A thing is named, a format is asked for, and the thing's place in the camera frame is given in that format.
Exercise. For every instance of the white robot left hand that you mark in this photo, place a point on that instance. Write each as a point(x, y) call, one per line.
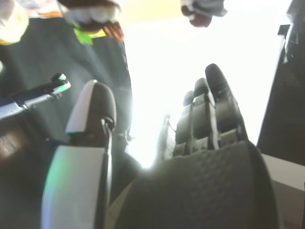
point(195, 190)

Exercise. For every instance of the chocolate cake toy with cherry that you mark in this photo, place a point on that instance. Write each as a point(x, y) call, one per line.
point(202, 14)

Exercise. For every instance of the white cream fruit cake toy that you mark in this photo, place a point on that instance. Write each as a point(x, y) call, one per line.
point(95, 14)

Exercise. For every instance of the toy ice cream cone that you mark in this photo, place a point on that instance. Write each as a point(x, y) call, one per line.
point(12, 21)

